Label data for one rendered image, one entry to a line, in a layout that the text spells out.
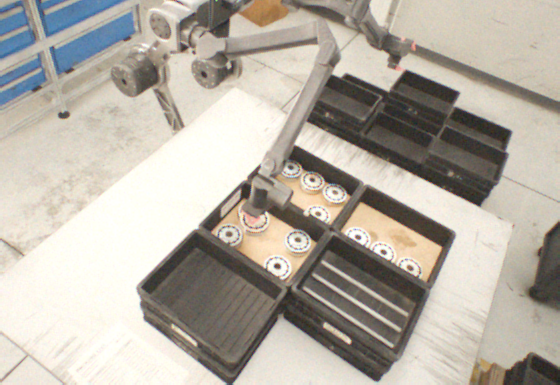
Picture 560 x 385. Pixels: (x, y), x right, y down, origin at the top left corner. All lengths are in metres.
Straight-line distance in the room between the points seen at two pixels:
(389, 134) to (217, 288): 1.79
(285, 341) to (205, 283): 0.35
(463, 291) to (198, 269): 1.07
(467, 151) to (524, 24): 1.72
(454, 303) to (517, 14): 2.94
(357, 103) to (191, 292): 1.83
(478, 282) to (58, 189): 2.38
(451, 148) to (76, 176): 2.35
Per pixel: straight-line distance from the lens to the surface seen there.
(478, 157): 2.98
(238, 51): 1.47
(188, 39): 1.54
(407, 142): 3.03
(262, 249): 1.72
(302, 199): 1.89
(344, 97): 3.03
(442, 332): 1.91
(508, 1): 4.38
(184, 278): 1.65
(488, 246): 2.24
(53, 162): 3.24
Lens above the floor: 2.27
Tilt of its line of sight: 47 degrees down
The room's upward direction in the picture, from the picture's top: 10 degrees clockwise
